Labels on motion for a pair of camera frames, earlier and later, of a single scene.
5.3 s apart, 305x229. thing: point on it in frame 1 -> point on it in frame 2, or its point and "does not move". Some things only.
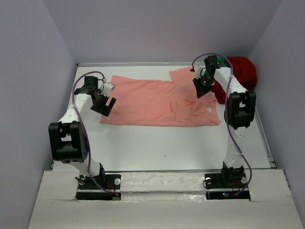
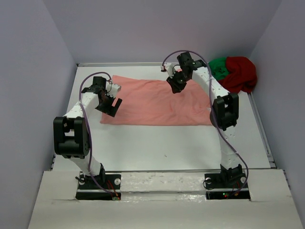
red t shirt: [244, 71] does not move
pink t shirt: [148, 103] does not move
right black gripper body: [204, 84] -> [179, 80]
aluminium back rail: [139, 64] does not move
